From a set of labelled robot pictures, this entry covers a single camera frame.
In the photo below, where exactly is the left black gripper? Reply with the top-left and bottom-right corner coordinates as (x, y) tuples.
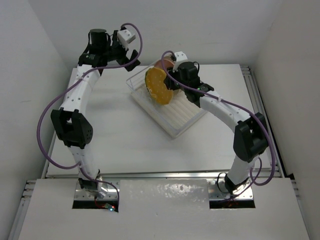
(102, 31), (140, 71)

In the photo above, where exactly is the cream plate pink rim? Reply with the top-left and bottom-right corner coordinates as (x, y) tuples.
(154, 58), (174, 70)

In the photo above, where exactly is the orange dotted plate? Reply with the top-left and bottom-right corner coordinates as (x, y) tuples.
(145, 67), (174, 105)

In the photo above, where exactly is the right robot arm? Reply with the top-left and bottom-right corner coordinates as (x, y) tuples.
(164, 61), (269, 195)

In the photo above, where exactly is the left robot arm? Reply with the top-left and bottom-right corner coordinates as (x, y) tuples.
(50, 26), (140, 195)

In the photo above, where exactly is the small circuit board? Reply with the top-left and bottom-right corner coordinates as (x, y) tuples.
(94, 198), (116, 212)

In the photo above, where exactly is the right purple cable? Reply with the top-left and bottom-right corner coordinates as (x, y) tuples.
(161, 50), (276, 201)

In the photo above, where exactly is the purple cable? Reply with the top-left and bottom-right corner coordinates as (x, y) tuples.
(36, 22), (144, 193)
(161, 50), (276, 201)

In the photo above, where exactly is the white wire dish rack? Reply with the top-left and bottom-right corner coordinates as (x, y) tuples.
(126, 65), (157, 106)

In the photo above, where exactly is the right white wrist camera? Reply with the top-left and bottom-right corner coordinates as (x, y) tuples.
(172, 51), (188, 72)

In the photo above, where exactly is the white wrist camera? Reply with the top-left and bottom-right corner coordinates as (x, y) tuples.
(172, 51), (188, 72)
(117, 29), (136, 49)

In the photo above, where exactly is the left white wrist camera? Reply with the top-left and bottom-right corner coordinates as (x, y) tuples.
(117, 29), (136, 49)

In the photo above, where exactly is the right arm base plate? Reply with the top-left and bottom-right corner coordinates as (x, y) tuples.
(207, 172), (254, 202)

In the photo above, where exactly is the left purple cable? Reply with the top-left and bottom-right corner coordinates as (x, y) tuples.
(36, 22), (144, 193)

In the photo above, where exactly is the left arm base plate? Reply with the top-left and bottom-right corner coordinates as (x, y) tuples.
(73, 182), (119, 201)

